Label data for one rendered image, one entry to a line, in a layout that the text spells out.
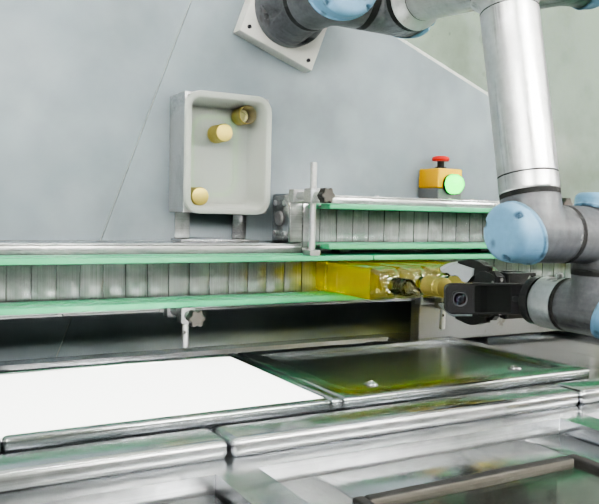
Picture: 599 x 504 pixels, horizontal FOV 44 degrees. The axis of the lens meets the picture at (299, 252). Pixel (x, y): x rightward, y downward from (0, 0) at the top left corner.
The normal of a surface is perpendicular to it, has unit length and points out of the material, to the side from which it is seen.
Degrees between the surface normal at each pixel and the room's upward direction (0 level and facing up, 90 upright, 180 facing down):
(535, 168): 35
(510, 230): 90
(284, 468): 0
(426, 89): 0
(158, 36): 0
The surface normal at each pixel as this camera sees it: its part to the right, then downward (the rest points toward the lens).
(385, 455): 0.49, 0.05
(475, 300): -0.04, 0.00
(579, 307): -0.87, 0.00
